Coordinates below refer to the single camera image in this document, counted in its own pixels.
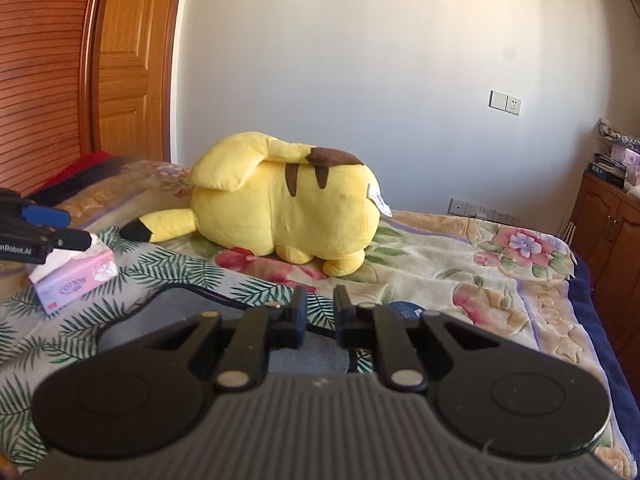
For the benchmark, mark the wall socket strip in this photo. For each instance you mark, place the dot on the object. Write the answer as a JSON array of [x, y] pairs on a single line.
[[463, 208]]

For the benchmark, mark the floral bed blanket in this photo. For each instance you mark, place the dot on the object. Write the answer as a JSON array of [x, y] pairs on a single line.
[[521, 284]]

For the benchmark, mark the yellow Pikachu plush toy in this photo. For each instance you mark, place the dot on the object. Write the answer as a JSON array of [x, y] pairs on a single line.
[[268, 196]]

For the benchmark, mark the stack of boxes and books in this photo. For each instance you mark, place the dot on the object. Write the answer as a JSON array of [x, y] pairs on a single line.
[[617, 158]]

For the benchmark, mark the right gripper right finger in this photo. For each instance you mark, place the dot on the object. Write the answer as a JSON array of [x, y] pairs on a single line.
[[381, 330]]

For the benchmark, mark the red pillow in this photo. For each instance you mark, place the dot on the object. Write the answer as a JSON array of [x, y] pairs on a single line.
[[75, 169]]

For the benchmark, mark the white wall switch plate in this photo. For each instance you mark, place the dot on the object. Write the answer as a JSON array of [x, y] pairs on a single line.
[[505, 103]]

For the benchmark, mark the pink tissue box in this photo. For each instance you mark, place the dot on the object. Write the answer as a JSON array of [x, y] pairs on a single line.
[[67, 275]]

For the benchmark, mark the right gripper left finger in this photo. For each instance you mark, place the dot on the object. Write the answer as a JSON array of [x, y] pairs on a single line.
[[262, 329]]

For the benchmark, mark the wooden side cabinet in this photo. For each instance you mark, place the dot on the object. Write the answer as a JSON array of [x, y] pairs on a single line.
[[606, 237]]

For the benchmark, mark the wooden slatted wardrobe door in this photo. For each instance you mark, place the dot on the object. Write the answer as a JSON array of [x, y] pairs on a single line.
[[46, 87]]

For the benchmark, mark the wooden panel door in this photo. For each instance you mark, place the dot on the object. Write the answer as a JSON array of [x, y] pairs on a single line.
[[131, 79]]

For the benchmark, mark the dark blue cup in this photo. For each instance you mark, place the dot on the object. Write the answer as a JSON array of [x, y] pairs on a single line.
[[407, 310]]

